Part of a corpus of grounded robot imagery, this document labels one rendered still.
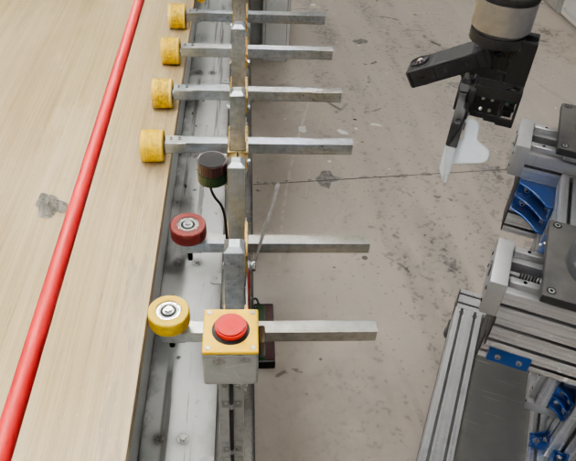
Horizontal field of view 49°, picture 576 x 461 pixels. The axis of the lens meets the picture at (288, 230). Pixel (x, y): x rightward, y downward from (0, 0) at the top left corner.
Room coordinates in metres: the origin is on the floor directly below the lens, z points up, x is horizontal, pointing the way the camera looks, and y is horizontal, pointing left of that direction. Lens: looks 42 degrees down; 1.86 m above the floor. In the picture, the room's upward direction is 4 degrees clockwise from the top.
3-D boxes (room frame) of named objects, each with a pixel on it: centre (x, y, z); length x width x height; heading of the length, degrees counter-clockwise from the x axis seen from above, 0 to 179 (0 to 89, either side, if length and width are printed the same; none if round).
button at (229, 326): (0.50, 0.06, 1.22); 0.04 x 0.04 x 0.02
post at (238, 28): (1.51, 0.16, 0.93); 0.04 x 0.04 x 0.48; 5
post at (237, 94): (1.26, 0.13, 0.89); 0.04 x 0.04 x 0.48; 5
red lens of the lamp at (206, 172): (1.01, 0.16, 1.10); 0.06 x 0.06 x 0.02
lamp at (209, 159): (1.01, 0.16, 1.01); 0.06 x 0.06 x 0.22; 5
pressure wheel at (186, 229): (1.04, 0.22, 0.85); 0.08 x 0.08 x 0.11
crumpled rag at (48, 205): (1.08, 0.54, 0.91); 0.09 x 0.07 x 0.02; 30
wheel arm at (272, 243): (1.06, 0.03, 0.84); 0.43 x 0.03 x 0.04; 95
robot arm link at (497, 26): (0.78, -0.25, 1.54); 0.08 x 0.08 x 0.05
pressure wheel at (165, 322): (0.79, 0.22, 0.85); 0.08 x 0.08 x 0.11
